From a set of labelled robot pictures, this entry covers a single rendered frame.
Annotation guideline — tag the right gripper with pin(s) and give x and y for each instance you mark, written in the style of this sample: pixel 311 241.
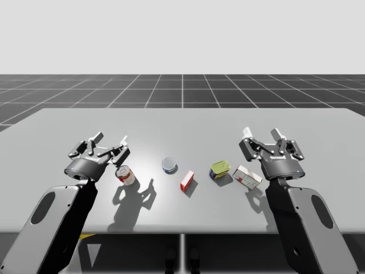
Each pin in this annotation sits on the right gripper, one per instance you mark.
pixel 282 167

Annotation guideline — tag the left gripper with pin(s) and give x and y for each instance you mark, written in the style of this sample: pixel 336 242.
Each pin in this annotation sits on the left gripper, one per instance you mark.
pixel 85 167

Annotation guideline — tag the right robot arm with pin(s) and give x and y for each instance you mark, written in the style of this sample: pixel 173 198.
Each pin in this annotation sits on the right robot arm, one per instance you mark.
pixel 308 222

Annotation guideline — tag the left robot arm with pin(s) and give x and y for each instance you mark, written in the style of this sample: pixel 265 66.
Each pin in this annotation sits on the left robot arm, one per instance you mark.
pixel 54 217

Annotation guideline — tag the red and white can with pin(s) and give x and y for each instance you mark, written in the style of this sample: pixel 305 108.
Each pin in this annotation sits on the red and white can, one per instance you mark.
pixel 126 175

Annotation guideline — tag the green and blue rectangular can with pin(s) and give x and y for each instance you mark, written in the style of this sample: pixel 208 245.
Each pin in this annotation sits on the green and blue rectangular can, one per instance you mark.
pixel 219 169

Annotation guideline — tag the blue flat can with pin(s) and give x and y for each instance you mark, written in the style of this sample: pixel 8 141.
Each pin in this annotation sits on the blue flat can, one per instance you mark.
pixel 169 165

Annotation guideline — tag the red and white carton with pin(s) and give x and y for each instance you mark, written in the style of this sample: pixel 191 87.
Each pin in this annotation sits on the red and white carton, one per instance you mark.
pixel 247 177

